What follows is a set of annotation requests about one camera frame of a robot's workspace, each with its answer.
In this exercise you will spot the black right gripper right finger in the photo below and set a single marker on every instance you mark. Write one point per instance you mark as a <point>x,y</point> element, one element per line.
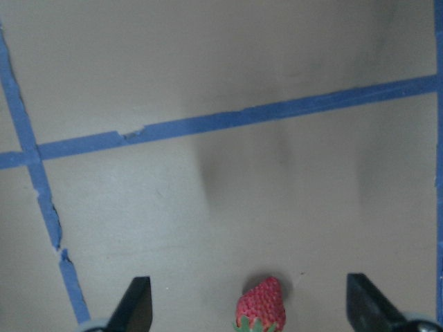
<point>368,309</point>

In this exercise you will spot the red strawberry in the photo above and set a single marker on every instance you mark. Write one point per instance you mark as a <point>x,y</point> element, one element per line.
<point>261,308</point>

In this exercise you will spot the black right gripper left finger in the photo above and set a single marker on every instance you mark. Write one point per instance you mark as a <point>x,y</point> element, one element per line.
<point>135,311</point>

